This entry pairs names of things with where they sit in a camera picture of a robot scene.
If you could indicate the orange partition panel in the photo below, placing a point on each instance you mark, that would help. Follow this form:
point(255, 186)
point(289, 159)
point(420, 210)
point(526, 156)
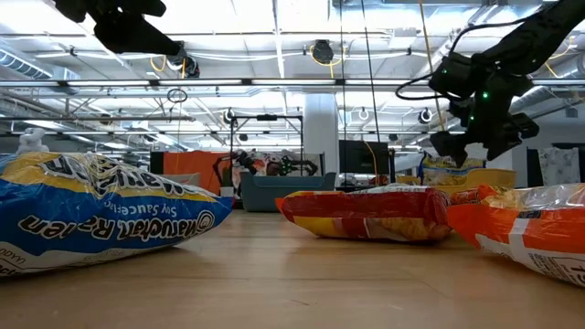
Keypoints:
point(192, 166)

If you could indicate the white pillar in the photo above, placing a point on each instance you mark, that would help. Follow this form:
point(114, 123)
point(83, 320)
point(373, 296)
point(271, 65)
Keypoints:
point(320, 128)

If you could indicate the black display screen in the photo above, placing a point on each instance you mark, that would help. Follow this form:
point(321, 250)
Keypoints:
point(356, 157)

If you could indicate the black metal stand frame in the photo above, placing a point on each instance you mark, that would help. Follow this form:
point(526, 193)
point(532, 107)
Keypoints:
point(266, 117)

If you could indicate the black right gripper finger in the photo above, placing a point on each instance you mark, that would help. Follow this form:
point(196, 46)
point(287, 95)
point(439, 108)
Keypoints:
point(450, 144)
point(512, 134)

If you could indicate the grey ventilation duct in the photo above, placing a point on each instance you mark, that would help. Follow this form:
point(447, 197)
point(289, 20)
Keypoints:
point(20, 65)
point(557, 91)

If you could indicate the blue Maruchan noodle pack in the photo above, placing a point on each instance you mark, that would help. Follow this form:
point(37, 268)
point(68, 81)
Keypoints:
point(450, 171)
point(114, 219)

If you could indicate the white patterned cloth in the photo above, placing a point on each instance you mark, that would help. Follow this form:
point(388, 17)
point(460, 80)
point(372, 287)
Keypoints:
point(560, 166)

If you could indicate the teal plastic bin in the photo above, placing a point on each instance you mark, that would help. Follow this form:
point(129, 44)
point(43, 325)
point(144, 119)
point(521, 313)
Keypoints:
point(274, 192)

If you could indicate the red Maruchan noodle pack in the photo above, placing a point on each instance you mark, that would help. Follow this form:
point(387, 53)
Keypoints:
point(365, 210)

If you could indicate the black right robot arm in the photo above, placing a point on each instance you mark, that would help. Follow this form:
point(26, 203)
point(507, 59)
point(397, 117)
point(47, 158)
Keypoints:
point(539, 32)

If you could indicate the colourful patterned cloth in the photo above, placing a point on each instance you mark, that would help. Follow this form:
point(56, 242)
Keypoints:
point(274, 157)

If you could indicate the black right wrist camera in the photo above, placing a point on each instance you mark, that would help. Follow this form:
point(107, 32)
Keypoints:
point(452, 75)

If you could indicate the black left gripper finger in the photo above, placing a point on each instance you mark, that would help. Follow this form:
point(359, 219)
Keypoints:
point(132, 34)

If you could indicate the white figure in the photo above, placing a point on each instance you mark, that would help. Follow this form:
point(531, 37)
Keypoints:
point(31, 141)

